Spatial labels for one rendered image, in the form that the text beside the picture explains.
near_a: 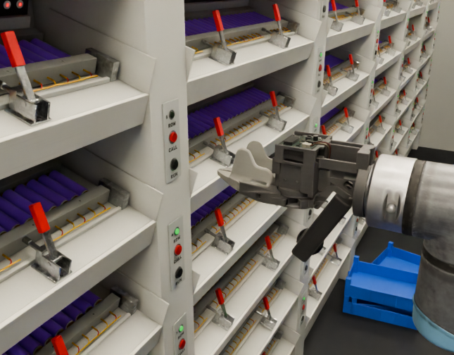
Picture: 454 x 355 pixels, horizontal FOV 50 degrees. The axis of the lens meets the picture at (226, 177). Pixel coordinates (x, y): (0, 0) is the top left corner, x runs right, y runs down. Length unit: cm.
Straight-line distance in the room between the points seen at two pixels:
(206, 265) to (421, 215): 51
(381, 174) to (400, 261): 197
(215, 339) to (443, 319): 58
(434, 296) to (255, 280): 71
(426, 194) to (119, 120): 38
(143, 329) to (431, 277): 45
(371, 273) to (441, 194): 169
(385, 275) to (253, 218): 118
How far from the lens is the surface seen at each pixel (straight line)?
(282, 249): 141
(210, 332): 111
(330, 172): 62
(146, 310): 85
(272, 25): 121
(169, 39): 71
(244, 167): 65
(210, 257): 100
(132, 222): 73
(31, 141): 54
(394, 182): 58
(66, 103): 61
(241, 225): 112
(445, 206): 57
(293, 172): 62
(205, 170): 90
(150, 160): 71
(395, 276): 224
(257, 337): 140
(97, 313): 81
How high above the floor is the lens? 126
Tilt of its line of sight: 22 degrees down
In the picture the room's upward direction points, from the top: straight up
